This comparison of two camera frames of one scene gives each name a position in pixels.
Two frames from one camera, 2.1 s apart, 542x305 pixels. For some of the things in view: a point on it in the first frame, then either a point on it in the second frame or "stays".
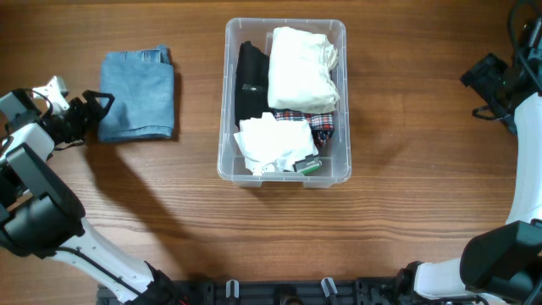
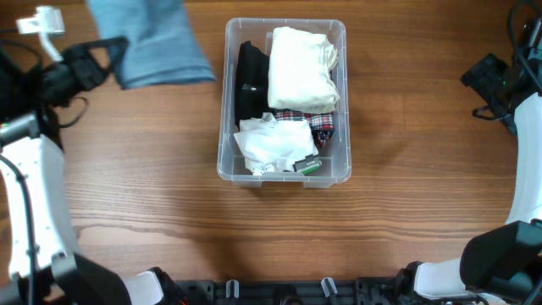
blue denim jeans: [141, 83] -> [161, 44]
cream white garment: [301, 64] stays
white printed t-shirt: [270, 145] stays
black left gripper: [100, 113] -> [88, 70]
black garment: [251, 88] stays
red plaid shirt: [322, 124] stays
